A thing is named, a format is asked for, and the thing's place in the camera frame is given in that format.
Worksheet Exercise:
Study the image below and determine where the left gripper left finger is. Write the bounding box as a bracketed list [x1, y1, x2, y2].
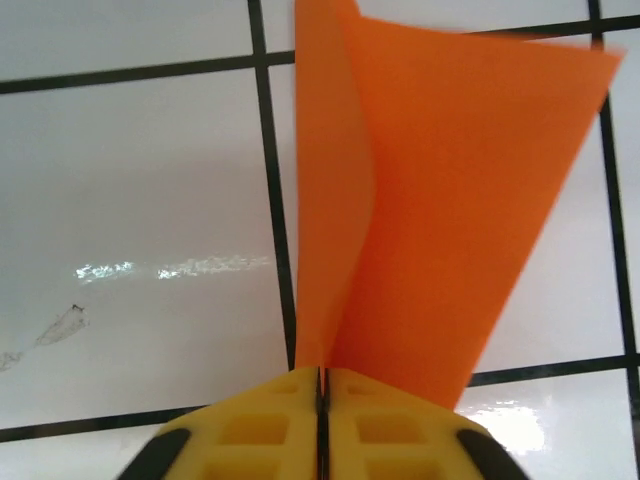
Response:
[115, 366, 324, 480]

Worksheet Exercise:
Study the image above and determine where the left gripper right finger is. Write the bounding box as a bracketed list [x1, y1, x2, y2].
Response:
[322, 367, 531, 480]

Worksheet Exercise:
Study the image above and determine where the orange paper sheet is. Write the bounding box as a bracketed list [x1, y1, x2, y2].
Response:
[293, 0, 629, 414]

